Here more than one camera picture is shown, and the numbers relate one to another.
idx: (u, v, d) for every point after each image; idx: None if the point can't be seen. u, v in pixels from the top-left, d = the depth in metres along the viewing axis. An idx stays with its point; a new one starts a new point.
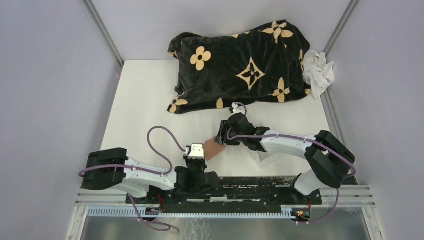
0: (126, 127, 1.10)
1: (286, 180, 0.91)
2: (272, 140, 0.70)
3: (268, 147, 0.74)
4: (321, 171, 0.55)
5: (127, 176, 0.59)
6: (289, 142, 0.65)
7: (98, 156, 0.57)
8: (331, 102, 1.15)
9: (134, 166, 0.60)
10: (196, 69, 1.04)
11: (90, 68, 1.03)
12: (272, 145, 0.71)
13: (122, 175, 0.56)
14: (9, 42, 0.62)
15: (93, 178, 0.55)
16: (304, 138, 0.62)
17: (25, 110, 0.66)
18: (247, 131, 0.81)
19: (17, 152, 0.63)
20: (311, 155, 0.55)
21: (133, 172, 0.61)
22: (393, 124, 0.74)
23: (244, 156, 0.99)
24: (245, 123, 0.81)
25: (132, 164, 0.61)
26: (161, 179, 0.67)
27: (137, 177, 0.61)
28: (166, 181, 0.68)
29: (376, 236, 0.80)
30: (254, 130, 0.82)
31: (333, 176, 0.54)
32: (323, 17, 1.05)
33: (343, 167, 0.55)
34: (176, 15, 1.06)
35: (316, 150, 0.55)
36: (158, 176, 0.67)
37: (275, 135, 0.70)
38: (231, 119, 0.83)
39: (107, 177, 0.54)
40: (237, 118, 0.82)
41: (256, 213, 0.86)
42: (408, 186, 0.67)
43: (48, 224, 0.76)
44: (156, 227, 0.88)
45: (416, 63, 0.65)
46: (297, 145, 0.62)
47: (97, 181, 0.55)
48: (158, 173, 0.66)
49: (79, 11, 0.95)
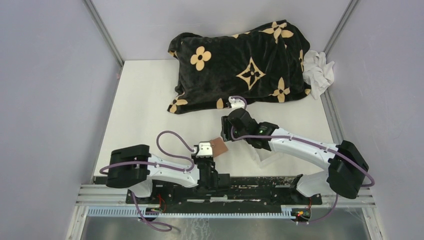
0: (126, 127, 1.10)
1: (286, 180, 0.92)
2: (284, 142, 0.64)
3: (276, 147, 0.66)
4: (341, 185, 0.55)
5: (151, 173, 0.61)
6: (305, 148, 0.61)
7: (122, 153, 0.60)
8: (331, 102, 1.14)
9: (157, 163, 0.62)
10: (196, 69, 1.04)
11: (90, 68, 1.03)
12: (282, 147, 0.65)
13: (145, 171, 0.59)
14: (10, 42, 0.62)
15: (117, 174, 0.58)
16: (325, 147, 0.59)
17: (25, 110, 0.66)
18: (250, 128, 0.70)
19: (17, 152, 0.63)
20: (335, 169, 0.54)
21: (156, 168, 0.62)
22: (392, 124, 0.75)
23: (243, 156, 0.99)
24: (247, 119, 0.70)
25: (155, 162, 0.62)
26: (184, 176, 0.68)
27: (160, 174, 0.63)
28: (189, 178, 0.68)
29: (376, 236, 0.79)
30: (257, 126, 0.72)
31: (353, 190, 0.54)
32: (323, 17, 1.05)
33: (361, 179, 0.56)
34: (176, 15, 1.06)
35: (339, 164, 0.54)
36: (180, 173, 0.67)
37: (288, 137, 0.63)
38: (232, 115, 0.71)
39: (132, 174, 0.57)
40: (239, 114, 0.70)
41: (256, 213, 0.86)
42: (408, 186, 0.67)
43: (48, 224, 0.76)
44: (156, 226, 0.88)
45: (416, 62, 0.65)
46: (316, 154, 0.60)
47: (122, 178, 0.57)
48: (181, 170, 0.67)
49: (79, 11, 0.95)
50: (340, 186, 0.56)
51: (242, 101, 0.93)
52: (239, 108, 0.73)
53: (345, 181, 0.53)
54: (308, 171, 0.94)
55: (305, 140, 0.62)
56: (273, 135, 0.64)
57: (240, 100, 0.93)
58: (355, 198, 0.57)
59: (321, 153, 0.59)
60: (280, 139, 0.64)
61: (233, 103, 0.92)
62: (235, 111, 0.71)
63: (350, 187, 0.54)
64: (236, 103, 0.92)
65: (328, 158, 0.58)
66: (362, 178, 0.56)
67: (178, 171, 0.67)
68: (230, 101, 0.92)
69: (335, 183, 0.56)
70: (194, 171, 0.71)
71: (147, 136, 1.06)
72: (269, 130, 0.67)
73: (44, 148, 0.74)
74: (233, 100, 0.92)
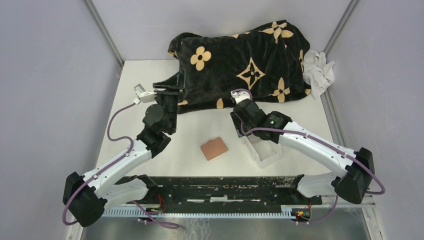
0: (126, 127, 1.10)
1: (286, 180, 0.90)
2: (298, 139, 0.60)
3: (287, 143, 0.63)
4: (350, 192, 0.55)
5: (97, 186, 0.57)
6: (322, 150, 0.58)
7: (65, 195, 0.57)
8: (331, 103, 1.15)
9: (93, 176, 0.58)
10: (196, 69, 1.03)
11: (90, 68, 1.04)
12: (294, 144, 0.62)
13: (92, 189, 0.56)
14: (11, 43, 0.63)
15: (74, 212, 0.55)
16: (343, 152, 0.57)
17: (25, 110, 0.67)
18: (258, 119, 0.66)
19: (17, 151, 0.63)
20: (352, 177, 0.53)
21: (99, 178, 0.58)
22: (392, 124, 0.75)
23: (244, 155, 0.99)
24: (253, 109, 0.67)
25: (92, 175, 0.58)
26: (130, 158, 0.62)
27: (106, 178, 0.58)
28: (137, 154, 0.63)
29: (376, 236, 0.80)
30: (265, 117, 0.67)
31: (360, 198, 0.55)
32: (324, 17, 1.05)
33: (368, 186, 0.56)
34: (176, 15, 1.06)
35: (357, 172, 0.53)
36: (124, 159, 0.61)
37: (303, 134, 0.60)
38: (238, 105, 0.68)
39: (82, 201, 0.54)
40: (243, 106, 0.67)
41: (256, 213, 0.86)
42: (407, 186, 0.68)
43: (48, 224, 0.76)
44: (170, 225, 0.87)
45: (416, 63, 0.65)
46: (332, 158, 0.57)
47: (82, 210, 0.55)
48: (120, 157, 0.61)
49: (79, 11, 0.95)
50: (348, 191, 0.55)
51: (247, 93, 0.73)
52: (243, 99, 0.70)
53: (357, 190, 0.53)
54: (307, 171, 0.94)
55: (321, 140, 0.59)
56: (286, 130, 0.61)
57: (245, 92, 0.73)
58: (356, 204, 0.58)
59: (338, 159, 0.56)
60: (295, 135, 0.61)
61: (236, 99, 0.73)
62: (239, 104, 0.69)
63: (359, 195, 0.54)
64: (241, 96, 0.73)
65: (345, 164, 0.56)
66: (369, 185, 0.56)
67: (121, 159, 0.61)
68: (233, 97, 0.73)
69: (343, 188, 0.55)
70: (139, 143, 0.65)
71: None
72: (280, 121, 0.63)
73: (44, 149, 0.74)
74: (236, 94, 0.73)
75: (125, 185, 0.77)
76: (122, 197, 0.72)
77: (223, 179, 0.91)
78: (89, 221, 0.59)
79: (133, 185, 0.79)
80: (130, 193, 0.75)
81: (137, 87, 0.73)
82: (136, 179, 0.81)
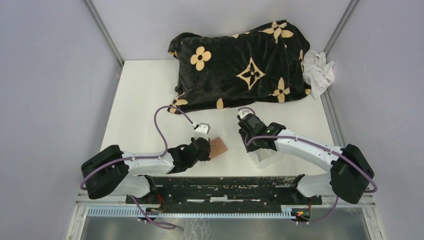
0: (126, 127, 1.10)
1: (286, 179, 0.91)
2: (289, 142, 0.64)
3: (281, 147, 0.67)
4: (341, 187, 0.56)
5: (129, 167, 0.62)
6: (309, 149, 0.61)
7: (92, 159, 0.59)
8: (331, 102, 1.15)
9: (132, 156, 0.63)
10: (196, 69, 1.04)
11: (90, 68, 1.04)
12: (287, 146, 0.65)
13: (125, 166, 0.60)
14: (10, 43, 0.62)
15: (92, 183, 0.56)
16: (329, 149, 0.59)
17: (24, 110, 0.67)
18: (258, 129, 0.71)
19: (16, 151, 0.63)
20: (337, 171, 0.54)
21: (133, 162, 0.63)
22: (392, 124, 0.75)
23: (244, 157, 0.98)
24: (253, 122, 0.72)
25: (130, 155, 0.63)
26: (159, 161, 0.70)
27: (139, 165, 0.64)
28: (166, 162, 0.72)
29: (376, 236, 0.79)
30: (264, 127, 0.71)
31: (353, 194, 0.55)
32: (324, 17, 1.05)
33: (364, 184, 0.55)
34: (176, 15, 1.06)
35: (342, 166, 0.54)
36: (155, 160, 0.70)
37: (294, 137, 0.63)
38: (243, 121, 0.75)
39: (111, 173, 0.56)
40: (245, 119, 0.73)
41: (257, 213, 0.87)
42: (407, 186, 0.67)
43: (48, 224, 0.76)
44: (167, 225, 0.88)
45: (416, 63, 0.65)
46: (319, 155, 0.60)
47: (103, 181, 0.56)
48: (154, 157, 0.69)
49: (79, 11, 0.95)
50: (340, 188, 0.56)
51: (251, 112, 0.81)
52: (247, 114, 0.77)
53: (346, 183, 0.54)
54: (308, 172, 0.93)
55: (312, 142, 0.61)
56: (279, 135, 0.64)
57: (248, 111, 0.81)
58: (355, 203, 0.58)
59: (325, 156, 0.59)
60: (287, 139, 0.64)
61: (242, 116, 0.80)
62: (244, 117, 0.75)
63: (351, 190, 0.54)
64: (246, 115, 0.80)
65: (331, 160, 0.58)
66: (365, 184, 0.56)
67: (153, 158, 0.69)
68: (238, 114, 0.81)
69: (336, 184, 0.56)
70: (168, 155, 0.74)
71: (147, 135, 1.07)
72: (277, 130, 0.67)
73: (44, 149, 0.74)
74: (241, 112, 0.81)
75: (135, 177, 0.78)
76: (127, 188, 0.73)
77: (223, 179, 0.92)
78: (92, 197, 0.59)
79: (140, 180, 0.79)
80: (134, 187, 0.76)
81: (207, 125, 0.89)
82: (143, 176, 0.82)
